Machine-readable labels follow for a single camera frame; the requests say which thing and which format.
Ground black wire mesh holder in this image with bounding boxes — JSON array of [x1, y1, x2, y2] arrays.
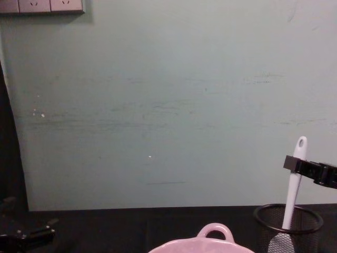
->
[[253, 203, 324, 253]]

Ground white plastic rice paddle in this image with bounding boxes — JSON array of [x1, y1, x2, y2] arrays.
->
[[266, 135, 309, 253]]

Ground black hanging fabric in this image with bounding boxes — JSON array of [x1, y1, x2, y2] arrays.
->
[[0, 60, 29, 212]]

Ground black table cloth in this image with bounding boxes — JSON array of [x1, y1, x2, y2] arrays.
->
[[0, 203, 337, 253]]

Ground pink ceramic bowl with handle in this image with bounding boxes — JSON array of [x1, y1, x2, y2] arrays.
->
[[147, 222, 256, 253]]

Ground grey wall socket panel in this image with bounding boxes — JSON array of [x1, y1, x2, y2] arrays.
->
[[0, 0, 86, 15]]

